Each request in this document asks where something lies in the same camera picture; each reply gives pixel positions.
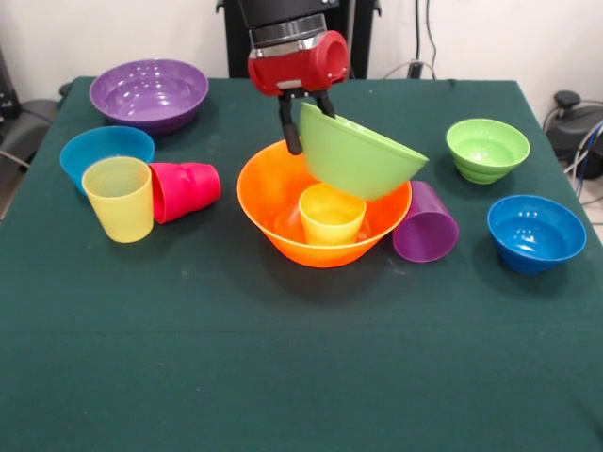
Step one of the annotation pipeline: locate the dark blue bowl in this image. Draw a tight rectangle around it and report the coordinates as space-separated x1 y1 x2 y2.
486 194 588 276

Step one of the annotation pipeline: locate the small green bowl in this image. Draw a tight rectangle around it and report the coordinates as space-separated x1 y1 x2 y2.
445 118 531 186

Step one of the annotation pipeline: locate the purple cup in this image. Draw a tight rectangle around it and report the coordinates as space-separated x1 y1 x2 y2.
392 180 460 264

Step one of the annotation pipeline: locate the large orange bowl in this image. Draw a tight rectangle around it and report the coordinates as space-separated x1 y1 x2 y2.
236 139 414 269

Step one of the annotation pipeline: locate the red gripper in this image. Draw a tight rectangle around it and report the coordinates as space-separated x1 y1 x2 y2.
247 29 351 157

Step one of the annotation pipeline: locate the large green bowl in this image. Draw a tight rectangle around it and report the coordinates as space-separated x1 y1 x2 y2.
298 101 431 203

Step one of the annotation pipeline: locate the black hanging cable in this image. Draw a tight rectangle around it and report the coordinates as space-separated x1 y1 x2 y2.
406 0 442 80

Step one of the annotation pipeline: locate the light blue bowl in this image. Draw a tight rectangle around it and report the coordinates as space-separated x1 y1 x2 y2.
58 125 156 197

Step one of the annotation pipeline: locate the large purple bowl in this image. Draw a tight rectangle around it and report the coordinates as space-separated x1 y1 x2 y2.
89 57 210 138

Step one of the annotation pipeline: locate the yellow cup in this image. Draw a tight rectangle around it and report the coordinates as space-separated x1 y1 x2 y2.
298 182 367 246

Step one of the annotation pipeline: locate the bundle of floor cables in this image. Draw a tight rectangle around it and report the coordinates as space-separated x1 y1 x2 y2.
562 118 603 181

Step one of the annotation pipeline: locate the translucent yellow-green cup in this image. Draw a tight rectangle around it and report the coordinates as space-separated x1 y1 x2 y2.
81 156 155 245

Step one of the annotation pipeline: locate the grey wheeled base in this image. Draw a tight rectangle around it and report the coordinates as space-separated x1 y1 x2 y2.
0 96 60 162

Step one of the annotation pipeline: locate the red cup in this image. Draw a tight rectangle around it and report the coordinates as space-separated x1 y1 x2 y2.
149 161 223 226

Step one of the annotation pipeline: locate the black wheeled base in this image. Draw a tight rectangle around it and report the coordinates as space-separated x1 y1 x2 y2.
541 89 603 159

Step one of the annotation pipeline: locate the dark green table cloth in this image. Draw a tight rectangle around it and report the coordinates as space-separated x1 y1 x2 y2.
0 75 603 452

